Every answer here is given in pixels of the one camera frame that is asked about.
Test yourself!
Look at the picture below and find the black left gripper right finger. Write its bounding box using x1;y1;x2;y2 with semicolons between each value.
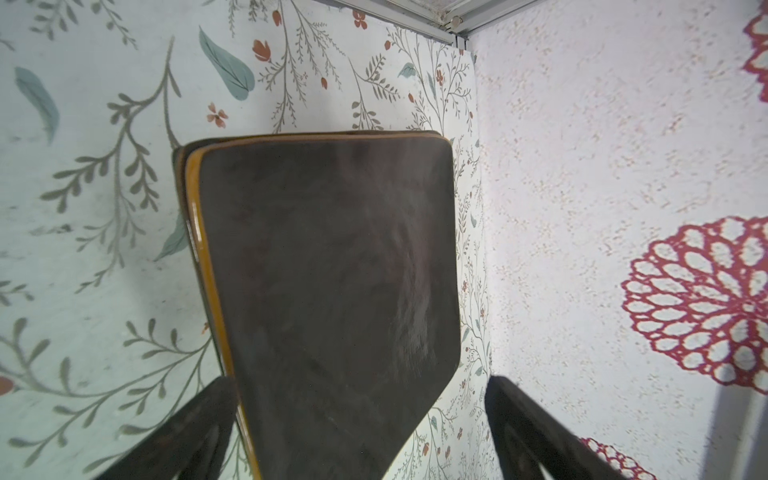
484;376;622;480

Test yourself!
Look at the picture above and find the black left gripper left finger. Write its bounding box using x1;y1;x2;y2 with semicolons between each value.
98;376;238;480

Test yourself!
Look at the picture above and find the black plate yellow rim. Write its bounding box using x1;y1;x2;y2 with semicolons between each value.
185;131;461;479

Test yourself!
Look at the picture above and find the black square plate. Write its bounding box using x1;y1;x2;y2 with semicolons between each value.
171;139;214;324

